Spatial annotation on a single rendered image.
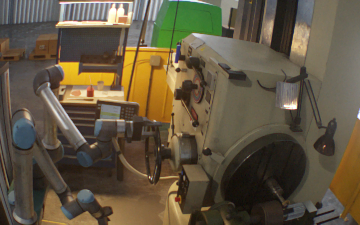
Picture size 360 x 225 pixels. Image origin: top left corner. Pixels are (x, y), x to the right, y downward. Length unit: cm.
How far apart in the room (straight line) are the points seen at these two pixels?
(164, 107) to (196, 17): 186
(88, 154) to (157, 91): 299
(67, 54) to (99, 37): 43
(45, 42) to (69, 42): 460
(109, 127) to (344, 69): 143
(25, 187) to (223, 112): 104
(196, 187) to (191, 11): 431
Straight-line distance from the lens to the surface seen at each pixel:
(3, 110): 189
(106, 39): 351
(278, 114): 172
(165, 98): 455
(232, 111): 157
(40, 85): 179
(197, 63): 179
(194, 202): 170
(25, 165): 138
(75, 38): 353
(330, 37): 180
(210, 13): 575
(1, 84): 183
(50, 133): 209
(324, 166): 228
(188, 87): 174
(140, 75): 437
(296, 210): 176
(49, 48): 815
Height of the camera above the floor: 227
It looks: 26 degrees down
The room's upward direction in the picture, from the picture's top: 9 degrees clockwise
